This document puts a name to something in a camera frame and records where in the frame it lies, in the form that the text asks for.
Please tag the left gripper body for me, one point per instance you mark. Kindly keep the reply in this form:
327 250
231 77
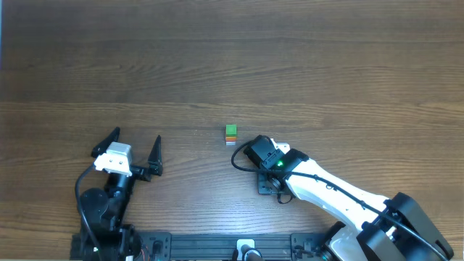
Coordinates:
143 173

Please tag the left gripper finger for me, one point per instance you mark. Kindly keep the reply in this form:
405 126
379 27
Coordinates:
156 159
107 140

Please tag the orange cube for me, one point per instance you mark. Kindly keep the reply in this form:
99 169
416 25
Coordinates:
231 137

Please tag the green cube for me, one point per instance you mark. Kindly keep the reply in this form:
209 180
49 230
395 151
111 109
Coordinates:
231 129

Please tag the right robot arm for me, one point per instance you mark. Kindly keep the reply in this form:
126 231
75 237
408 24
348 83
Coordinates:
326 192

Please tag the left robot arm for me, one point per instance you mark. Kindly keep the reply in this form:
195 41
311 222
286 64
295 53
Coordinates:
94 210

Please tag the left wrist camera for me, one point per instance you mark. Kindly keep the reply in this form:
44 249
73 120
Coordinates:
115 159

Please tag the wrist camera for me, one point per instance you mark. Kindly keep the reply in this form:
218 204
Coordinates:
282 146
115 159

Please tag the mounting rail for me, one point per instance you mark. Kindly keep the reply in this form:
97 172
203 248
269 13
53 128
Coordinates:
217 246

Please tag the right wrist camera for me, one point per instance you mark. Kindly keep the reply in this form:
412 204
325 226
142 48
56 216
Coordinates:
282 146

